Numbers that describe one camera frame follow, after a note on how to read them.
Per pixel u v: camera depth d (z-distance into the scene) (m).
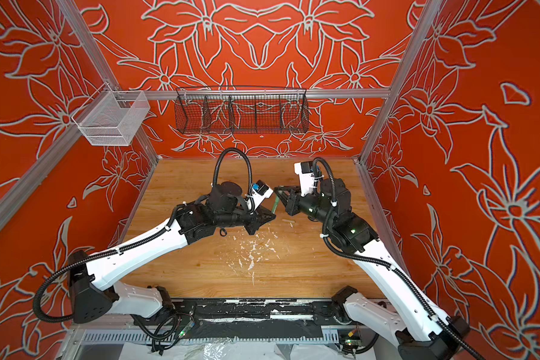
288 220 0.94
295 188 0.58
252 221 0.59
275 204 0.65
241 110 0.99
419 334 0.38
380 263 0.42
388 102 0.95
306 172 0.55
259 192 0.58
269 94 0.92
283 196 0.63
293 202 0.56
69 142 0.68
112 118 0.92
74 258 0.42
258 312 0.74
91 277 0.40
